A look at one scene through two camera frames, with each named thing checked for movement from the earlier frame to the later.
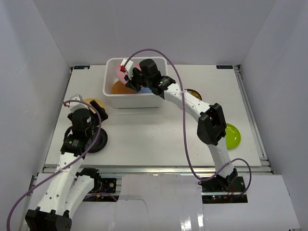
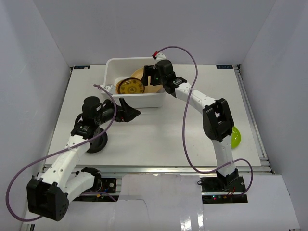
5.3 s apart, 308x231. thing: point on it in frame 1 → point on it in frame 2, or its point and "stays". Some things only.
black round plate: (101, 141) stays
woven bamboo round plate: (119, 87) → (118, 79)
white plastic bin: (132, 100) stays
